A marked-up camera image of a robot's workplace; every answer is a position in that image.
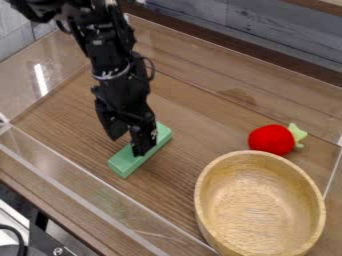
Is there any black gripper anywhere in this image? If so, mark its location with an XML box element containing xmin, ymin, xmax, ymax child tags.
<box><xmin>90</xmin><ymin>71</ymin><xmax>159</xmax><ymax>158</ymax></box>

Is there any green rectangular block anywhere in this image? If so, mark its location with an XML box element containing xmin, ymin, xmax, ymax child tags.
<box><xmin>107</xmin><ymin>122</ymin><xmax>173</xmax><ymax>179</ymax></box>

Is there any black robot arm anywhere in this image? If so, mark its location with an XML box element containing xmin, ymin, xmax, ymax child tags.
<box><xmin>6</xmin><ymin>0</ymin><xmax>157</xmax><ymax>156</ymax></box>

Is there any brown wooden bowl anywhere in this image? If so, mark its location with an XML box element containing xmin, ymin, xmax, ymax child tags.
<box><xmin>194</xmin><ymin>150</ymin><xmax>326</xmax><ymax>256</ymax></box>

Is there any red plush strawberry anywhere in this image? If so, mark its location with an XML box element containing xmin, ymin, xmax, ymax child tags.
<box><xmin>247</xmin><ymin>123</ymin><xmax>309</xmax><ymax>156</ymax></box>

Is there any black table leg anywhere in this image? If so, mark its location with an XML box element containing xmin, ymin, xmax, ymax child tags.
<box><xmin>34</xmin><ymin>211</ymin><xmax>48</xmax><ymax>231</ymax></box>

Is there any clear acrylic enclosure wall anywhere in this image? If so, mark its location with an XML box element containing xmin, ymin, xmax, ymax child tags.
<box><xmin>0</xmin><ymin>18</ymin><xmax>342</xmax><ymax>256</ymax></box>

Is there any black cable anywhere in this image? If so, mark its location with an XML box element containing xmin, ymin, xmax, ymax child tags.
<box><xmin>0</xmin><ymin>224</ymin><xmax>27</xmax><ymax>256</ymax></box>

